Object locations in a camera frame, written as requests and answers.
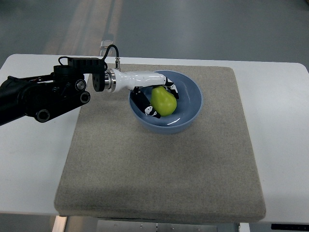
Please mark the blue bowl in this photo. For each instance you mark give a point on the blue bowl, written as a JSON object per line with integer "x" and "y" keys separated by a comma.
{"x": 189, "y": 105}

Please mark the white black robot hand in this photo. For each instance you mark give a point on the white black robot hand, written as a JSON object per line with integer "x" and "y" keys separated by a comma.
{"x": 141, "y": 84}

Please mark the metal floor plate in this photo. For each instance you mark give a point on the metal floor plate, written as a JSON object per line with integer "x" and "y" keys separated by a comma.
{"x": 103, "y": 47}

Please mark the beige fabric mat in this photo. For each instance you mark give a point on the beige fabric mat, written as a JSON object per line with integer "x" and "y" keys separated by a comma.
{"x": 118, "y": 169}

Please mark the green pear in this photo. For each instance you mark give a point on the green pear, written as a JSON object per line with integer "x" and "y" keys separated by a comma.
{"x": 163, "y": 101}

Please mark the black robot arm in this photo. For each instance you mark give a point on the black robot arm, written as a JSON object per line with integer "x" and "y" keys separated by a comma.
{"x": 46, "y": 97}

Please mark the grey table frame base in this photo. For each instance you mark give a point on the grey table frame base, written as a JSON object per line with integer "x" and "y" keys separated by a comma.
{"x": 87, "y": 224}

